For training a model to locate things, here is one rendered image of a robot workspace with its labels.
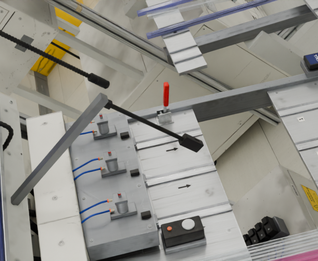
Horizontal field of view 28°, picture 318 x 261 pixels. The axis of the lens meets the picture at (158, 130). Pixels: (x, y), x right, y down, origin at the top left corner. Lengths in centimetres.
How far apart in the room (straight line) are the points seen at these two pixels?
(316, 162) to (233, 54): 114
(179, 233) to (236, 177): 159
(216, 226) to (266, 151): 146
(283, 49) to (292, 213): 43
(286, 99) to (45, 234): 64
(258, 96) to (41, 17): 96
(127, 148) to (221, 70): 119
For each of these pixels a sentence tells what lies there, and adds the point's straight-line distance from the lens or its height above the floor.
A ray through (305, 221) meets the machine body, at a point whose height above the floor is 62.
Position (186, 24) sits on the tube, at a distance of 165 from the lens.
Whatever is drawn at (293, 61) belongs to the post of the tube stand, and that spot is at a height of 66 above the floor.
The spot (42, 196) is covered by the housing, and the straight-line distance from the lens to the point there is 127.
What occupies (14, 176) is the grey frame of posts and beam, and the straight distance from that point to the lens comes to 128.
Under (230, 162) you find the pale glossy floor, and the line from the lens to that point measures 284.
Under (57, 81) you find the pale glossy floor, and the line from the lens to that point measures 454.
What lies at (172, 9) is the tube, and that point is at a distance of 149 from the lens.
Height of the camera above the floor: 186
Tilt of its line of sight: 34 degrees down
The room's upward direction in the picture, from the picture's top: 65 degrees counter-clockwise
